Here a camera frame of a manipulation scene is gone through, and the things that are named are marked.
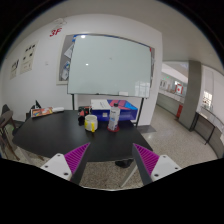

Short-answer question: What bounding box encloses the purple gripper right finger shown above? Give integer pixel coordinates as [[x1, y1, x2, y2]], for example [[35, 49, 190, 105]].
[[132, 143, 181, 185]]

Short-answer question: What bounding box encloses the black red tool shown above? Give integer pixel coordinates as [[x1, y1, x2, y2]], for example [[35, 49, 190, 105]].
[[78, 106, 92, 126]]

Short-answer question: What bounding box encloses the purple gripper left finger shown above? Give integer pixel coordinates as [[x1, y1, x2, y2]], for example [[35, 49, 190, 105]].
[[41, 143, 90, 184]]

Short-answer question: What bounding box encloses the wall poster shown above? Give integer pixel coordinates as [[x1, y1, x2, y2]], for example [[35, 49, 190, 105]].
[[10, 59, 19, 79], [20, 41, 38, 74]]

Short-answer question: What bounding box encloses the grey concrete pillar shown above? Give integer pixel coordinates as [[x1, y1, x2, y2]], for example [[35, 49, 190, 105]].
[[179, 60, 202, 130]]

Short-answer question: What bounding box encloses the black round table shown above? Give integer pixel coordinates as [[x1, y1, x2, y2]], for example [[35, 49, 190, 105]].
[[13, 110, 151, 162]]

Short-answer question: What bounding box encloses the blue cardboard box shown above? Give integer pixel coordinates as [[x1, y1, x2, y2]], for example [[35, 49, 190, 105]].
[[91, 99, 138, 121]]

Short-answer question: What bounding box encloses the black shoe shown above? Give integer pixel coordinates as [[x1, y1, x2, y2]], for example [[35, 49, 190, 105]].
[[115, 159, 134, 168]]

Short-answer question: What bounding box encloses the white paper sheet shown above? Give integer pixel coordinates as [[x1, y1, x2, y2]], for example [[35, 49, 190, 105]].
[[91, 99, 111, 110]]

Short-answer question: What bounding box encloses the wall poster right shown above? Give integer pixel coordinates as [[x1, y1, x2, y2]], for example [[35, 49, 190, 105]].
[[20, 41, 38, 74]]

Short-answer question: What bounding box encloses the clear plastic water bottle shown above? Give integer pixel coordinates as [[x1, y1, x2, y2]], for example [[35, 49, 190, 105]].
[[108, 103, 120, 130]]

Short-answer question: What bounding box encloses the orange red book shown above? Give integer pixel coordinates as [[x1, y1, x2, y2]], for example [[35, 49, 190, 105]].
[[31, 107, 53, 118]]

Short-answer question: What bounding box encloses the grey notice board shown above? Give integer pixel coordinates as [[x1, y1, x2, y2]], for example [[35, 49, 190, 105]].
[[56, 34, 76, 85]]

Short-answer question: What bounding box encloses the white small device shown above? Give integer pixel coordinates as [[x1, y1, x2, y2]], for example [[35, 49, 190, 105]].
[[52, 107, 64, 113]]

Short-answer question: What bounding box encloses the red 3F wall sign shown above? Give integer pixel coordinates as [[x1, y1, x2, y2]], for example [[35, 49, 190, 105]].
[[49, 28, 62, 37]]

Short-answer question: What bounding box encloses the white and yellow mug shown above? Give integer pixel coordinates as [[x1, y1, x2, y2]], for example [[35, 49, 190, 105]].
[[84, 115, 98, 132]]

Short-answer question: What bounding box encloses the wooden chair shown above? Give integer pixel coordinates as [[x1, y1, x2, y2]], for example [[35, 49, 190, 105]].
[[0, 104, 20, 160]]

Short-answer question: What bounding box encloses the large whiteboard on stand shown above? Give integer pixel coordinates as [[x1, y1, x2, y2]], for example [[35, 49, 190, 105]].
[[67, 34, 155, 128]]

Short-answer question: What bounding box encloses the red round coaster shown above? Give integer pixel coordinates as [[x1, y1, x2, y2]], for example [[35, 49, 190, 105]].
[[107, 127, 120, 133]]

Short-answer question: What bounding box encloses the wall poster left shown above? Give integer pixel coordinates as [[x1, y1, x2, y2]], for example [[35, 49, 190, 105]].
[[10, 59, 19, 79]]

